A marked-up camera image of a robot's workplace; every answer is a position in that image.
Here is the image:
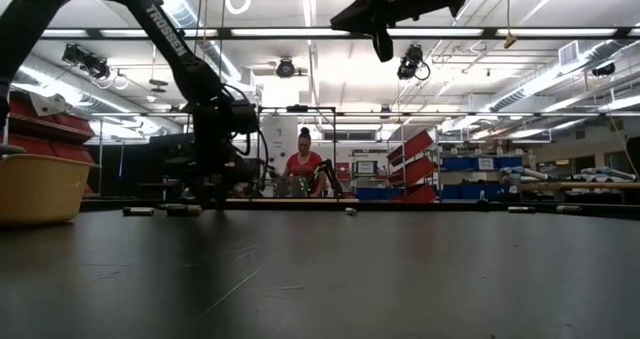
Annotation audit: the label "grey material roll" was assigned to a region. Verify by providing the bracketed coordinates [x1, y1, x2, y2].
[499, 165, 550, 183]
[574, 166, 639, 183]

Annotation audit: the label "wooden workbench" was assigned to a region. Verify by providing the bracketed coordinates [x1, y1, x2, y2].
[519, 180, 640, 191]

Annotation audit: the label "single blue bin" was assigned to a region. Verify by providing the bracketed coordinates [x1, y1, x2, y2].
[355, 186, 401, 202]

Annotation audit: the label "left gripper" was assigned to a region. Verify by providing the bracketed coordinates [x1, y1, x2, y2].
[192, 106, 261, 211]

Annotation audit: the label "white cable loop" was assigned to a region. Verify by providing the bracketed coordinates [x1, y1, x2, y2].
[224, 0, 252, 16]

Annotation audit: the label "white round pillar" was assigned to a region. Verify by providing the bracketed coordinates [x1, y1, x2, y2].
[259, 114, 300, 185]

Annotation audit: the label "black computer monitor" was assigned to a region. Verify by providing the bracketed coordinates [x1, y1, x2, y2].
[148, 131, 205, 186]

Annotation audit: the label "long row of blue bins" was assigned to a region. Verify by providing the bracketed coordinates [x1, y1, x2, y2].
[439, 182, 512, 202]

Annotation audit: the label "yellow plastic bin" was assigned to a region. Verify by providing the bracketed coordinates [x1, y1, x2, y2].
[0, 153, 95, 228]

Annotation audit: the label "white ceiling vent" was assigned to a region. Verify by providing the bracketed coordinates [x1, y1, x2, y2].
[558, 39, 581, 68]

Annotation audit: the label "red bin shelving unit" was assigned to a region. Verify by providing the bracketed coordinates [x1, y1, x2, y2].
[0, 89, 101, 199]

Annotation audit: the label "wire mesh basket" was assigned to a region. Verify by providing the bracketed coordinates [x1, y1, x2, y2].
[272, 177, 306, 199]

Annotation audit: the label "hanging cable with tan hook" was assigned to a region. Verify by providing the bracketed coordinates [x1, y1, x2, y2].
[503, 0, 518, 50]

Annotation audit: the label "black hanging camera with cable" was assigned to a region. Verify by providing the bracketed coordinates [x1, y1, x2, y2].
[397, 43, 432, 82]

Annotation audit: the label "blue bins with white label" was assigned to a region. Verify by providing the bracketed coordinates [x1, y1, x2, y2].
[439, 154, 524, 173]

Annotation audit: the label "person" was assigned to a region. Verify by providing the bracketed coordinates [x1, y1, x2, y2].
[283, 127, 327, 199]

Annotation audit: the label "slanted red bin rack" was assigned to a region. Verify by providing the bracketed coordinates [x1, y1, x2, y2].
[387, 128, 439, 204]

